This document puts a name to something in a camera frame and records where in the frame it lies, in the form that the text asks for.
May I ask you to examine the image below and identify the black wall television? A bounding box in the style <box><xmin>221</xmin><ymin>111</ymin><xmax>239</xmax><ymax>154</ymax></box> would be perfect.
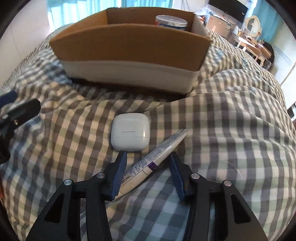
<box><xmin>208</xmin><ymin>0</ymin><xmax>248</xmax><ymax>23</ymax></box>

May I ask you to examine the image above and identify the brown cardboard box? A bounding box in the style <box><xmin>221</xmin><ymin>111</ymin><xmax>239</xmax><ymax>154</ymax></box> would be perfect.
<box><xmin>50</xmin><ymin>7</ymin><xmax>211</xmax><ymax>94</ymax></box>

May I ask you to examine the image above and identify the white earbuds case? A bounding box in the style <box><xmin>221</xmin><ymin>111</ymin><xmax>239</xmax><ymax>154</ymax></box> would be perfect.
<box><xmin>111</xmin><ymin>113</ymin><xmax>150</xmax><ymax>152</ymax></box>

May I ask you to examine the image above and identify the black bag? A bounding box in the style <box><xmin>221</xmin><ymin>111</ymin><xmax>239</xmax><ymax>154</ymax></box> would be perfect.
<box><xmin>263</xmin><ymin>42</ymin><xmax>274</xmax><ymax>63</ymax></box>

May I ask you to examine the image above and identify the silver refrigerator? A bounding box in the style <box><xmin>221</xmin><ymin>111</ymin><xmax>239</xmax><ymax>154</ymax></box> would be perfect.
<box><xmin>205</xmin><ymin>15</ymin><xmax>234</xmax><ymax>39</ymax></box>

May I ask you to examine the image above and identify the white vanity table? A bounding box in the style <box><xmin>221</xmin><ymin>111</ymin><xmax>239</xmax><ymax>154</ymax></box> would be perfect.
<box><xmin>233</xmin><ymin>34</ymin><xmax>272</xmax><ymax>69</ymax></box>

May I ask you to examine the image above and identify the clear floss pick jar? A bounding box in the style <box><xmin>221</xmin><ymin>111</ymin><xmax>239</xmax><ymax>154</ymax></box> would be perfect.
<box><xmin>155</xmin><ymin>15</ymin><xmax>188</xmax><ymax>30</ymax></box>

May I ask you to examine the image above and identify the teal side curtain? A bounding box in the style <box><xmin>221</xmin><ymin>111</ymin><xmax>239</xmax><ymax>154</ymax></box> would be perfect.
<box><xmin>253</xmin><ymin>0</ymin><xmax>284</xmax><ymax>45</ymax></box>

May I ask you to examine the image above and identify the white ointment tube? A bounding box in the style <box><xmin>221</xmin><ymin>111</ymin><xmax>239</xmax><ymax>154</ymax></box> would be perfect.
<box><xmin>115</xmin><ymin>129</ymin><xmax>190</xmax><ymax>200</ymax></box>

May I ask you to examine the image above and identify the oval vanity mirror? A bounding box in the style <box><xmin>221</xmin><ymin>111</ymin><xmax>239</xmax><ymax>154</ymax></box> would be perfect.
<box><xmin>245</xmin><ymin>15</ymin><xmax>261</xmax><ymax>38</ymax></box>

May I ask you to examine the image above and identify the teal window curtain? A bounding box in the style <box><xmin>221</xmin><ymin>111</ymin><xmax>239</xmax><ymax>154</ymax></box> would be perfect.
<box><xmin>47</xmin><ymin>0</ymin><xmax>173</xmax><ymax>30</ymax></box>

